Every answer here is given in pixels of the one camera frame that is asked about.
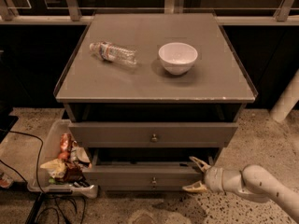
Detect red white object on floor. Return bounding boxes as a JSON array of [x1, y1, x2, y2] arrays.
[[0, 172, 13, 189]]

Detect grey top drawer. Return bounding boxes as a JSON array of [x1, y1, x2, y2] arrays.
[[69, 122, 237, 148]]

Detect grey drawer cabinet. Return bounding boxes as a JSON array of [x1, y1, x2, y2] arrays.
[[52, 12, 259, 193]]

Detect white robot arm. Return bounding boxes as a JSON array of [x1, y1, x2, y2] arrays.
[[182, 156, 299, 224]]

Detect grey drawer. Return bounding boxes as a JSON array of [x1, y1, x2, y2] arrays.
[[83, 147, 219, 191], [69, 122, 237, 148]]

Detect metal railing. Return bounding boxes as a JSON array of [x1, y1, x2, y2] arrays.
[[0, 0, 299, 26]]

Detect red snack bag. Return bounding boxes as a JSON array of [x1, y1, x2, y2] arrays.
[[60, 133, 72, 152]]

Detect clear plastic water bottle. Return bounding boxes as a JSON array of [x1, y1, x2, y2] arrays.
[[89, 41, 137, 67]]

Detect brown snack bag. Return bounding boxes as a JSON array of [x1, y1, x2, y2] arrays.
[[63, 162, 84, 182]]

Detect yellow snack bag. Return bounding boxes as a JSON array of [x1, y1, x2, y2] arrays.
[[40, 159, 66, 178]]

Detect clear plastic storage bin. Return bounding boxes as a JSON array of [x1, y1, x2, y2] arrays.
[[27, 119, 98, 199]]

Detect white cylindrical post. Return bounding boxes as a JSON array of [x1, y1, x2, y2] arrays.
[[270, 69, 299, 122]]

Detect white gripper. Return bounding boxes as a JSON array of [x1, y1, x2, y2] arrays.
[[182, 156, 244, 194]]

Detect black floor cable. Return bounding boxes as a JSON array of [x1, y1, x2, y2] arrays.
[[0, 129, 87, 224]]

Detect white bowl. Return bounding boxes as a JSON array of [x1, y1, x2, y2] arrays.
[[158, 42, 198, 76]]

